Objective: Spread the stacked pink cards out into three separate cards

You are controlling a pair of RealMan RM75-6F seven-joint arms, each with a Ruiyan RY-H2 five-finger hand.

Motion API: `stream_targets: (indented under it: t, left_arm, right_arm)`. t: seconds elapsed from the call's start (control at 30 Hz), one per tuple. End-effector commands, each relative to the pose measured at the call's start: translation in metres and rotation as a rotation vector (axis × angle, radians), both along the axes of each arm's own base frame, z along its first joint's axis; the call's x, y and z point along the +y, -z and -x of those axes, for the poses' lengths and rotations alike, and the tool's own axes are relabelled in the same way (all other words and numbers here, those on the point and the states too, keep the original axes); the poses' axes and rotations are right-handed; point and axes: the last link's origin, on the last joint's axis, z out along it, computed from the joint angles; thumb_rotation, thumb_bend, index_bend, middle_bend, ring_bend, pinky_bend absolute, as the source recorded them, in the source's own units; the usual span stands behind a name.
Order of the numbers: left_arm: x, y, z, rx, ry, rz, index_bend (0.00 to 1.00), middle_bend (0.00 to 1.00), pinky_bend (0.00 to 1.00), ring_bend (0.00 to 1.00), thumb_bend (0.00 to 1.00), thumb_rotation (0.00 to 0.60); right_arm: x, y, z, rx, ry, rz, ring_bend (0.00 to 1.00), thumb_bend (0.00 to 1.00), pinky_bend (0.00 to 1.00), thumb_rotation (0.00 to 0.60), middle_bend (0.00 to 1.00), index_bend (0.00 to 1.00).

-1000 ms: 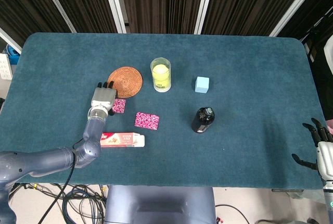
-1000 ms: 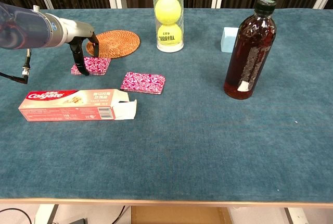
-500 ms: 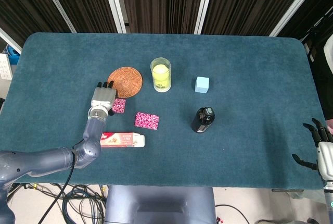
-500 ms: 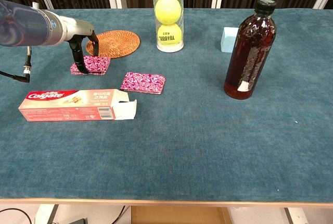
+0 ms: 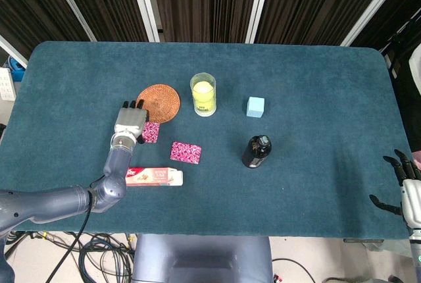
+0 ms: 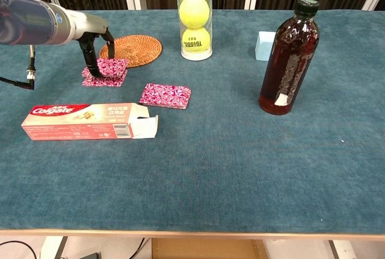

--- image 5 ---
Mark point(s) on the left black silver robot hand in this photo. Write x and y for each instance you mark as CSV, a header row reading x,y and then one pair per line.
x,y
130,120

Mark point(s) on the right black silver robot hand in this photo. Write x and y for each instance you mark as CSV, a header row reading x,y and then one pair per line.
x,y
412,202

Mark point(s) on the pink patterned packet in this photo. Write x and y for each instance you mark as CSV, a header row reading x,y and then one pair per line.
x,y
152,132
186,153

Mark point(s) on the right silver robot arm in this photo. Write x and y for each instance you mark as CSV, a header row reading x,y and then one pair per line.
x,y
416,256

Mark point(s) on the round woven rattan coaster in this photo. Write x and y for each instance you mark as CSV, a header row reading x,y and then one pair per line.
x,y
164,102

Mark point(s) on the pink plastic bag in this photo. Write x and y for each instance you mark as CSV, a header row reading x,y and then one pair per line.
x,y
417,159

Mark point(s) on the red Colgate toothpaste box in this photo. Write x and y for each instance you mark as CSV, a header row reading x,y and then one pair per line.
x,y
154,177

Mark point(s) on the clear plastic tennis ball tube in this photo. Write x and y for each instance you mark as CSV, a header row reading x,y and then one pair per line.
x,y
204,107

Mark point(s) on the yellow tennis ball black print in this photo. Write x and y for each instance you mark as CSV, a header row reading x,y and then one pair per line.
x,y
204,105

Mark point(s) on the plain yellow tennis ball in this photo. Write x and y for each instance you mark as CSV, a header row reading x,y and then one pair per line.
x,y
202,88

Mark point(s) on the light blue foam cube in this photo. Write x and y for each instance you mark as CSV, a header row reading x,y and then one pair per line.
x,y
255,107

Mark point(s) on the small blue round object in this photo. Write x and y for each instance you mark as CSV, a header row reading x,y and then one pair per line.
x,y
14,63

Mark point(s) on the white power strip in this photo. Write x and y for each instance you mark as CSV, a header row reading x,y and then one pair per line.
x,y
6,84

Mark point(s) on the person's white shirt torso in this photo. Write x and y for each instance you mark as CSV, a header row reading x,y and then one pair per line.
x,y
416,72

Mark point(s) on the dark brown liquid bottle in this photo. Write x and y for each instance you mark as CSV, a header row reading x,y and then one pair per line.
x,y
257,151

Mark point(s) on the black metal stand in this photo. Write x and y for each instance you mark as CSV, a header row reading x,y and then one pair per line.
x,y
394,66

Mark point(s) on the dark pleated curtain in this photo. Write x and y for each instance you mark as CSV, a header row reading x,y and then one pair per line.
x,y
210,0

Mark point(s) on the blue-grey robot torso base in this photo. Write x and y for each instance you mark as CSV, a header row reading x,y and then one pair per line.
x,y
202,256

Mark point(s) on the blue-green velvet table cloth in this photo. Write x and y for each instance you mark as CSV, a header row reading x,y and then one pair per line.
x,y
296,98

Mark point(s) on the white frame post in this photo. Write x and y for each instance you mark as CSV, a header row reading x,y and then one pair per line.
x,y
375,3
260,3
70,3
144,3
13,51

